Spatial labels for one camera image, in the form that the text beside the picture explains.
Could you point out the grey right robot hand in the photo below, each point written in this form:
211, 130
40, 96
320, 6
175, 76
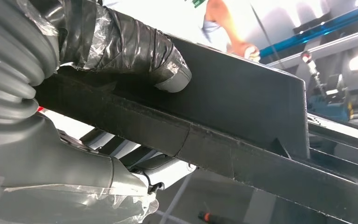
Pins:
43, 173

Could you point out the person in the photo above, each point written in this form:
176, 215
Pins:
211, 31

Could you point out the red tipped metal rod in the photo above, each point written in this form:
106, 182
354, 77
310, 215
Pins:
313, 69

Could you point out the blue metal bar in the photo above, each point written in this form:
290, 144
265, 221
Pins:
321, 28

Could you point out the blue machine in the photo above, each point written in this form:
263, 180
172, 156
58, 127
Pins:
327, 108

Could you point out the black orange tool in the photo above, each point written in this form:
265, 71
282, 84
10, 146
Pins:
213, 219

